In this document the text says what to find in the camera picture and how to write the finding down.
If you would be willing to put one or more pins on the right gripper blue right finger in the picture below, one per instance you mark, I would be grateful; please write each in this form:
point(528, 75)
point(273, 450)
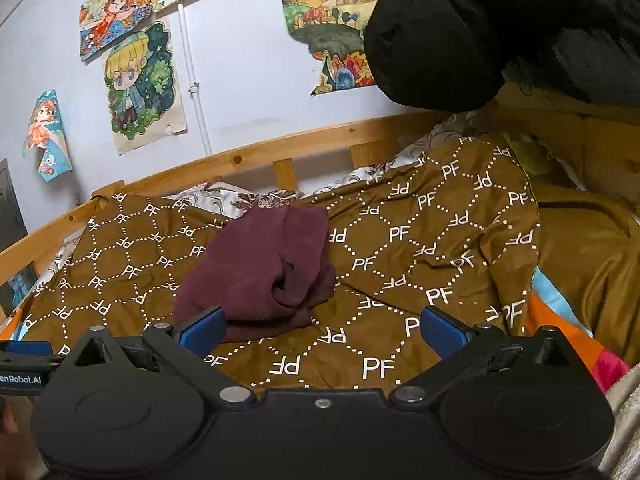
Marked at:
point(446, 335)

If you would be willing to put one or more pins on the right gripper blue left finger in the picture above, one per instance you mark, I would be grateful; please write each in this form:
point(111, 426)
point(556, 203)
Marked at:
point(200, 335)

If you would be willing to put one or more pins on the maroon long-sleeve shirt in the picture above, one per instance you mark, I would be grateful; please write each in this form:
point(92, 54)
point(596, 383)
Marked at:
point(266, 270)

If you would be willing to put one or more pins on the colourful striped bedsheet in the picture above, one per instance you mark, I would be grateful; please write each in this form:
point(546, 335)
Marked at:
point(355, 342)

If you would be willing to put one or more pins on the brown PF patterned blanket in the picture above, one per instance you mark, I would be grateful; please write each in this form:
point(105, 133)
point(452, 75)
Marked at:
point(464, 229)

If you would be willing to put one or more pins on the white floral pillow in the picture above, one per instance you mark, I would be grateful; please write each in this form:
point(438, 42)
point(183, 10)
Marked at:
point(232, 202)

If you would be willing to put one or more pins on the yellow-green cloth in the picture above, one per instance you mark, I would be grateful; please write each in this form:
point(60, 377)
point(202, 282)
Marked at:
point(532, 156)

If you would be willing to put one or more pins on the beige fleece blanket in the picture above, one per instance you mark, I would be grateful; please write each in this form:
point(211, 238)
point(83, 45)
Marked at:
point(621, 459)

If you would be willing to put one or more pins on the curled blue anime poster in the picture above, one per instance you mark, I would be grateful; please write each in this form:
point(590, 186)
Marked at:
point(46, 134)

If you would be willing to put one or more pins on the blond anime character poster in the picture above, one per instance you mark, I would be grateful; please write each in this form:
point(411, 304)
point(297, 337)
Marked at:
point(143, 94)

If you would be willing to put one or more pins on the black puffy jacket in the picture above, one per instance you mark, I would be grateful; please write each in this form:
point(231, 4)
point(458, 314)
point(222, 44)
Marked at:
point(457, 54)

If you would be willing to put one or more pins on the red-haired anime poster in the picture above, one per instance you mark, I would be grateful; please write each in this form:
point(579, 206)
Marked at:
point(101, 22)

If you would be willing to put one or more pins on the landscape painting poster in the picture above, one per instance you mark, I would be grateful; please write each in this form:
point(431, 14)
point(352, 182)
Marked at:
point(333, 32)

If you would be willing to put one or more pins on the white wall conduit pipe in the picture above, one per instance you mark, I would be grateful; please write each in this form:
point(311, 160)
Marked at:
point(194, 84)

